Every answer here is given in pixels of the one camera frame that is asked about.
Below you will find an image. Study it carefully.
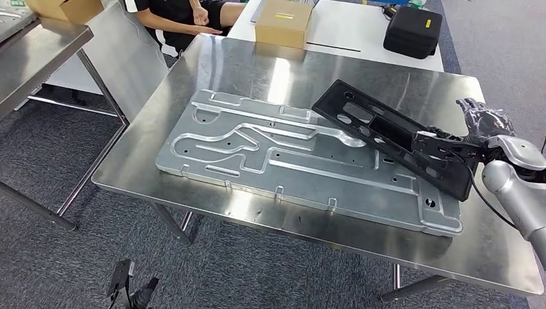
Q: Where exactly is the black device yellow sticker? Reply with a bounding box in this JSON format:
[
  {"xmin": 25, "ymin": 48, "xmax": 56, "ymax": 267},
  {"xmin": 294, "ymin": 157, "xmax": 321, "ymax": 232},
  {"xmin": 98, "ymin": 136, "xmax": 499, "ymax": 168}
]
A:
[{"xmin": 382, "ymin": 5, "xmax": 444, "ymax": 60}]

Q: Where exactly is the person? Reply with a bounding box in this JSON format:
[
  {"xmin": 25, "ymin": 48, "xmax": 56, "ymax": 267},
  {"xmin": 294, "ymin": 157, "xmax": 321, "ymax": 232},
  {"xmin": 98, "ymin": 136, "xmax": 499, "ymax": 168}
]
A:
[{"xmin": 124, "ymin": 0, "xmax": 247, "ymax": 54}]

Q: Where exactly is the stamped silver metal panel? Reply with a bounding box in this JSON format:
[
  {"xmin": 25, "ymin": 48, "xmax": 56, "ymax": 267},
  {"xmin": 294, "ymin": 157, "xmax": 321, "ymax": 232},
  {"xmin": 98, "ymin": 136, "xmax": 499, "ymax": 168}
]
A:
[
  {"xmin": 0, "ymin": 5, "xmax": 39, "ymax": 44},
  {"xmin": 155, "ymin": 88, "xmax": 464, "ymax": 238}
]

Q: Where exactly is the steel table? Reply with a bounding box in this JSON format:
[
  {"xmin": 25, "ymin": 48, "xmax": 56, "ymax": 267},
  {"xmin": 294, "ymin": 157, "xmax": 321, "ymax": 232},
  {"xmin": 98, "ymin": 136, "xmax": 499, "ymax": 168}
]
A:
[{"xmin": 0, "ymin": 4, "xmax": 129, "ymax": 232}]

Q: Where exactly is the steel workbench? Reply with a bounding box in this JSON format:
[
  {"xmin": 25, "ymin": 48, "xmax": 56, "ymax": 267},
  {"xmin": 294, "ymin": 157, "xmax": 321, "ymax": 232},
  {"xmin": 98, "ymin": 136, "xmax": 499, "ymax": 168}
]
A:
[{"xmin": 90, "ymin": 33, "xmax": 545, "ymax": 304}]

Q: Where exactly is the thin black camera cable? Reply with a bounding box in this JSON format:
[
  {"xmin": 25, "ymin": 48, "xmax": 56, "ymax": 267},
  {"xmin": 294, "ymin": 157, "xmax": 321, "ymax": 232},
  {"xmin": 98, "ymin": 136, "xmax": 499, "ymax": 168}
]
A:
[{"xmin": 443, "ymin": 149, "xmax": 519, "ymax": 229}]

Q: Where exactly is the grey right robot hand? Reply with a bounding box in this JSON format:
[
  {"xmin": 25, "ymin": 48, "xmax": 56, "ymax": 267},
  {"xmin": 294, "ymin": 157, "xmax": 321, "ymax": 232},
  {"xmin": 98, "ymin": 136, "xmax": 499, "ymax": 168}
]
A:
[{"xmin": 426, "ymin": 97, "xmax": 516, "ymax": 145}]

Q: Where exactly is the white desk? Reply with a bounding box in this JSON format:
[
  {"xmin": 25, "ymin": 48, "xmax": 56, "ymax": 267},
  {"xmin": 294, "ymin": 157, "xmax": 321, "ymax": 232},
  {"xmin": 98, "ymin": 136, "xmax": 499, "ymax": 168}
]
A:
[{"xmin": 227, "ymin": 0, "xmax": 446, "ymax": 73}]

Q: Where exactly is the person's hand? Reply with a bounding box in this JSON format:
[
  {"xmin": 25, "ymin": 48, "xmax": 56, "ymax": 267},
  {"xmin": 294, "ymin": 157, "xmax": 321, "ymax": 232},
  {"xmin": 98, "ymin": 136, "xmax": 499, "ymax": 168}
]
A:
[
  {"xmin": 193, "ymin": 6, "xmax": 210, "ymax": 26},
  {"xmin": 192, "ymin": 25, "xmax": 223, "ymax": 36}
]

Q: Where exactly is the long black plastic part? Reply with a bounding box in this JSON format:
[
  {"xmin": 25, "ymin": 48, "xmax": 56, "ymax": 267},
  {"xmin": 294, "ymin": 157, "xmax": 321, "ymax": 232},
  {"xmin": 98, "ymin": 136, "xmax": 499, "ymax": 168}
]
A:
[{"xmin": 312, "ymin": 79, "xmax": 480, "ymax": 203}]

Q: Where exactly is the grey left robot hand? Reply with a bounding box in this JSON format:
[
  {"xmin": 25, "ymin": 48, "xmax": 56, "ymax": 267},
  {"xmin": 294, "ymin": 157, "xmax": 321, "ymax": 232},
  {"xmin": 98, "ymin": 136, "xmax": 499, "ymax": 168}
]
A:
[{"xmin": 127, "ymin": 277, "xmax": 160, "ymax": 309}]

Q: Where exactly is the cardboard box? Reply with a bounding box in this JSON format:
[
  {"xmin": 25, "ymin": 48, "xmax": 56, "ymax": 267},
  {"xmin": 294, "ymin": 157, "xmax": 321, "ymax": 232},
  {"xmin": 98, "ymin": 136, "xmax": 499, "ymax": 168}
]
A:
[
  {"xmin": 24, "ymin": 0, "xmax": 104, "ymax": 24},
  {"xmin": 255, "ymin": 0, "xmax": 314, "ymax": 49}
]

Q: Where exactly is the white partition panel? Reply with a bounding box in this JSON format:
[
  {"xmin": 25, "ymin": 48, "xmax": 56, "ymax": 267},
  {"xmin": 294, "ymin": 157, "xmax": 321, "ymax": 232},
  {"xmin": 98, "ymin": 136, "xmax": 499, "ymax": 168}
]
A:
[{"xmin": 44, "ymin": 0, "xmax": 169, "ymax": 122}]

